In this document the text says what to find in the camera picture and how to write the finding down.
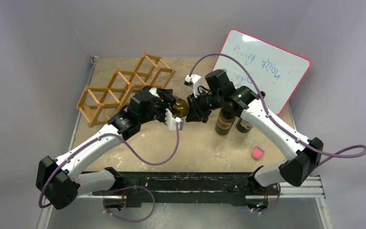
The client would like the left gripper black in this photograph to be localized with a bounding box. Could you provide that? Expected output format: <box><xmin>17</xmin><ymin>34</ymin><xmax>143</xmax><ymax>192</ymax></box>
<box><xmin>139</xmin><ymin>90</ymin><xmax>175</xmax><ymax>125</ymax></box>

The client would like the olive green wine bottle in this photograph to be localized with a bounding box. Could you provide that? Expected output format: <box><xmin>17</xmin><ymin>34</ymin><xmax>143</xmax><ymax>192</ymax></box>
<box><xmin>172</xmin><ymin>98</ymin><xmax>189</xmax><ymax>117</ymax></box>

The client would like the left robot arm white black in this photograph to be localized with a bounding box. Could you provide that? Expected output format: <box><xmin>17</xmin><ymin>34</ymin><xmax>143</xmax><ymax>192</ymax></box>
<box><xmin>36</xmin><ymin>86</ymin><xmax>183</xmax><ymax>209</ymax></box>

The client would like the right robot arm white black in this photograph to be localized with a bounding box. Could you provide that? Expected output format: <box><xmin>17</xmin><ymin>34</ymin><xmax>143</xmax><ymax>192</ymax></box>
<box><xmin>184</xmin><ymin>69</ymin><xmax>323</xmax><ymax>194</ymax></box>

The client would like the dark bottle beige label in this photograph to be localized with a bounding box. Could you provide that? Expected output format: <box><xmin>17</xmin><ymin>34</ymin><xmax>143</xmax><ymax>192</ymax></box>
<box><xmin>215</xmin><ymin>108</ymin><xmax>236</xmax><ymax>135</ymax></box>

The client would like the dark green wine bottle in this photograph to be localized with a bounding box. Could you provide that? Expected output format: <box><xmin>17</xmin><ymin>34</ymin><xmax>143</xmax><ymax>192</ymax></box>
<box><xmin>236</xmin><ymin>118</ymin><xmax>253</xmax><ymax>133</ymax></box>

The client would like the wooden lattice wine rack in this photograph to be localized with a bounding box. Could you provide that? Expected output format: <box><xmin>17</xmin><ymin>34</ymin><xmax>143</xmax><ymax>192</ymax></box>
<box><xmin>76</xmin><ymin>52</ymin><xmax>175</xmax><ymax>127</ymax></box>

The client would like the pink eraser block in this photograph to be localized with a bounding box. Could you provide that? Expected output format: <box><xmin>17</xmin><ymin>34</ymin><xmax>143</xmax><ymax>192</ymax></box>
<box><xmin>251</xmin><ymin>146</ymin><xmax>264</xmax><ymax>160</ymax></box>

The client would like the pink framed whiteboard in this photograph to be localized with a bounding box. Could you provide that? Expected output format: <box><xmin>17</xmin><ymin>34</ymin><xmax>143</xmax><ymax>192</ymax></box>
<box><xmin>214</xmin><ymin>29</ymin><xmax>312</xmax><ymax>115</ymax></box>

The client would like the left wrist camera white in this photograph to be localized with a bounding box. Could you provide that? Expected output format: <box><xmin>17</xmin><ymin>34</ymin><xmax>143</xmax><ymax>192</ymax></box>
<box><xmin>172</xmin><ymin>117</ymin><xmax>183</xmax><ymax>131</ymax></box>

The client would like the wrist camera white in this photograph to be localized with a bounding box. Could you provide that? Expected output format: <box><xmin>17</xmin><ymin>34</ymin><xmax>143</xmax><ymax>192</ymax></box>
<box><xmin>183</xmin><ymin>74</ymin><xmax>206</xmax><ymax>98</ymax></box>
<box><xmin>172</xmin><ymin>117</ymin><xmax>183</xmax><ymax>131</ymax></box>

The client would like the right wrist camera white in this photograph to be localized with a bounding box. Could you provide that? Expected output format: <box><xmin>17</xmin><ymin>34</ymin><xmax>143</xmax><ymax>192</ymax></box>
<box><xmin>183</xmin><ymin>74</ymin><xmax>206</xmax><ymax>98</ymax></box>

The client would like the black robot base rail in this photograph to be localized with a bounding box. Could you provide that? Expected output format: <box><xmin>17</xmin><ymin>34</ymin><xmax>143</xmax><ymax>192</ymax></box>
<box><xmin>94</xmin><ymin>172</ymin><xmax>279</xmax><ymax>209</ymax></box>

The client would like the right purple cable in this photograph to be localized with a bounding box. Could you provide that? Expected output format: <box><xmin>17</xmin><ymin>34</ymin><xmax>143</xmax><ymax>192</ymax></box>
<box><xmin>189</xmin><ymin>53</ymin><xmax>366</xmax><ymax>159</ymax></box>

